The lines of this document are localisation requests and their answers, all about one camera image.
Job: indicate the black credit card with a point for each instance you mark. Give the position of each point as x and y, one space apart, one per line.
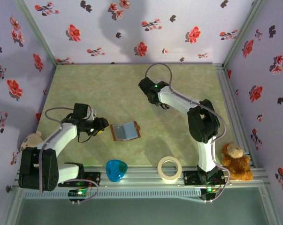
119 131

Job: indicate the brown leather card holder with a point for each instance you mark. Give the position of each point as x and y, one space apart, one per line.
130 130

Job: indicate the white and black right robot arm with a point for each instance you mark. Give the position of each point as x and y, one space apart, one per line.
204 154

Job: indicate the blue translucent plastic case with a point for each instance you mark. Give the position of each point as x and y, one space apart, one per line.
116 171

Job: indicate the small circuit board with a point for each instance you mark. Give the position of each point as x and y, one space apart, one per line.
209 191
76 193

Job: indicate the cream masking tape roll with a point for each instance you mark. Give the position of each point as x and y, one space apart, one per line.
169 178

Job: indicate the brown teddy bear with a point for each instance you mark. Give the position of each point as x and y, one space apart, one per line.
237 166

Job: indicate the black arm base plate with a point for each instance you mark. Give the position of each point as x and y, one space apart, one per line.
94 178
190 179

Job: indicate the aluminium frame rail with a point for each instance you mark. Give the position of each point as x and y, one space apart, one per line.
143 182
228 98

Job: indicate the grey-green corner post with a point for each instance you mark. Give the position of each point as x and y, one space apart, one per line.
244 30
35 30

